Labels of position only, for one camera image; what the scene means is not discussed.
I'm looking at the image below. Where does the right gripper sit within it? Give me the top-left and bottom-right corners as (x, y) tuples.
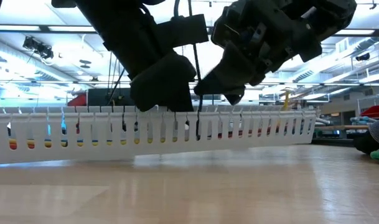
(194, 0), (323, 106)

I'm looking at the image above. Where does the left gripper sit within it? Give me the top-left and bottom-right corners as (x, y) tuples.
(129, 51), (197, 113)

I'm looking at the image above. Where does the long black zip tie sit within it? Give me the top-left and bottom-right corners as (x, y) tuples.
(192, 43), (204, 141)

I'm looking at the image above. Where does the yellow cable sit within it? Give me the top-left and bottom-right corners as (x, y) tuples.
(5, 88), (291, 150)

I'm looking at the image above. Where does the white slotted cable duct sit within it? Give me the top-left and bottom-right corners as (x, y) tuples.
(0, 105), (317, 166)

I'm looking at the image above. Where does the black square panel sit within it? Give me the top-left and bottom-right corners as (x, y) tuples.
(87, 88), (133, 107)

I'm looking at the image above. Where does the rack of red bins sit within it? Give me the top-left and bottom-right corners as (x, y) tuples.
(67, 93), (88, 107)

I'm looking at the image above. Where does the pale blue foam roll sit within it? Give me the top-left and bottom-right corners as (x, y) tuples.
(350, 116), (378, 126)

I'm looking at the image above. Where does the long overhead light bar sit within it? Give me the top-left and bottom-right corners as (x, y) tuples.
(0, 24), (379, 35)

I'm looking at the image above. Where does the red storage bin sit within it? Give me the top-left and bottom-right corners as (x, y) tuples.
(360, 104), (379, 118)

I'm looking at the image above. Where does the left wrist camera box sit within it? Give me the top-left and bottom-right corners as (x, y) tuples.
(156, 14), (210, 49)

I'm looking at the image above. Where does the black looped camera cable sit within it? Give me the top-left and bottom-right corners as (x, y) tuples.
(172, 0), (192, 21)

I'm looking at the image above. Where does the black camera with cable loops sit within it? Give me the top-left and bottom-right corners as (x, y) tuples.
(22, 35), (55, 60)

